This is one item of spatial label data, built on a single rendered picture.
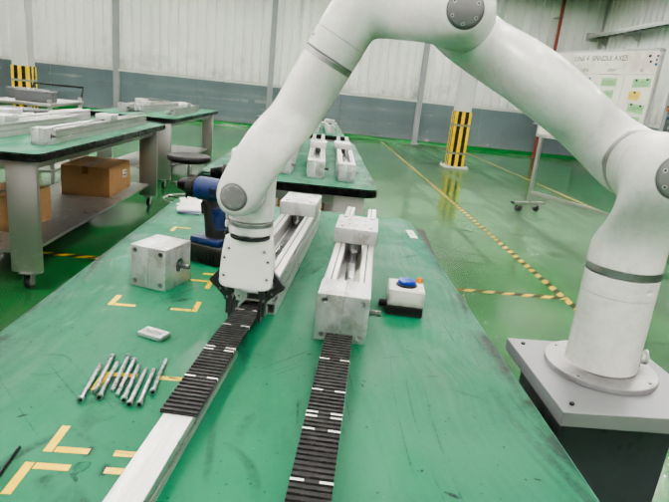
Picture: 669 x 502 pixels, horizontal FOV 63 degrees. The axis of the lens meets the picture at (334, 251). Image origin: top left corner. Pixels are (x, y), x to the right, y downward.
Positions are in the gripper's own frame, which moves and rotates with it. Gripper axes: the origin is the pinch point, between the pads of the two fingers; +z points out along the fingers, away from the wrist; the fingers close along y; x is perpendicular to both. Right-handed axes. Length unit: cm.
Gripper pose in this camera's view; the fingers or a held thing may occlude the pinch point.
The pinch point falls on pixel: (246, 310)
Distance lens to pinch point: 110.1
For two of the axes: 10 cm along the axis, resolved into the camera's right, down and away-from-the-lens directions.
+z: -1.0, 9.6, 2.8
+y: 9.9, 1.2, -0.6
